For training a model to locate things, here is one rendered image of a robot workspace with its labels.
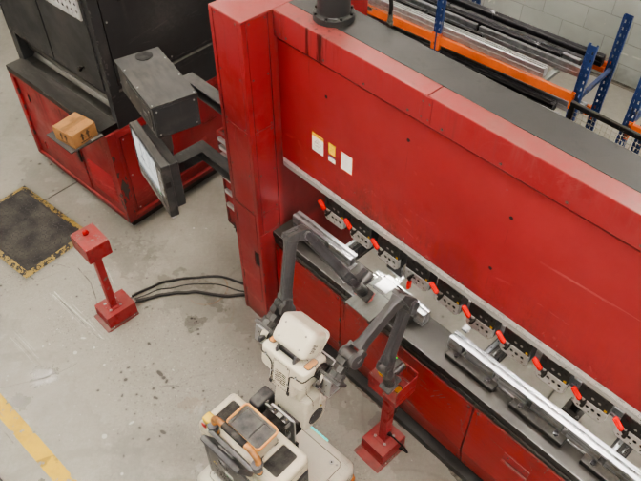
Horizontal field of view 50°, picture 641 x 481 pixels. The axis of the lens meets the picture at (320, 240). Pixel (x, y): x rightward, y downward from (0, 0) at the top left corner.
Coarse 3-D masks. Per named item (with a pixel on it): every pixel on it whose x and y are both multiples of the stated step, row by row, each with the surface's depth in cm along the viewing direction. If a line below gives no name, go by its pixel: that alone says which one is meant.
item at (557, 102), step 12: (384, 24) 550; (408, 36) 530; (420, 36) 527; (444, 48) 517; (456, 60) 508; (468, 60) 507; (480, 72) 496; (492, 72) 498; (504, 84) 486; (516, 84) 486; (528, 84) 483; (528, 96) 478; (540, 96) 475; (552, 96) 474; (552, 108) 471; (564, 108) 473
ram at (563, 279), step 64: (320, 64) 317; (320, 128) 343; (384, 128) 305; (384, 192) 330; (448, 192) 295; (512, 192) 267; (448, 256) 318; (512, 256) 285; (576, 256) 259; (640, 256) 237; (512, 320) 307; (576, 320) 276; (640, 320) 251; (640, 384) 268
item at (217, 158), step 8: (200, 144) 424; (208, 144) 424; (184, 152) 419; (192, 152) 419; (200, 152) 419; (208, 152) 419; (216, 152) 419; (184, 160) 413; (192, 160) 423; (200, 160) 423; (208, 160) 423; (216, 160) 413; (224, 160) 413; (184, 168) 416; (216, 168) 418; (224, 168) 408; (224, 176) 413
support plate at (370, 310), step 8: (376, 280) 376; (352, 296) 368; (376, 296) 368; (352, 304) 364; (360, 304) 364; (368, 304) 364; (376, 304) 364; (384, 304) 364; (360, 312) 361; (368, 312) 361; (376, 312) 361; (368, 320) 357
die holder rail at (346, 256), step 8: (296, 216) 415; (304, 216) 415; (296, 224) 419; (304, 224) 410; (312, 224) 410; (320, 232) 406; (328, 232) 405; (320, 240) 406; (328, 240) 400; (336, 240) 400; (328, 248) 408; (336, 248) 396; (344, 248) 396; (336, 256) 402; (344, 256) 393; (352, 256) 393; (344, 264) 399; (352, 264) 399
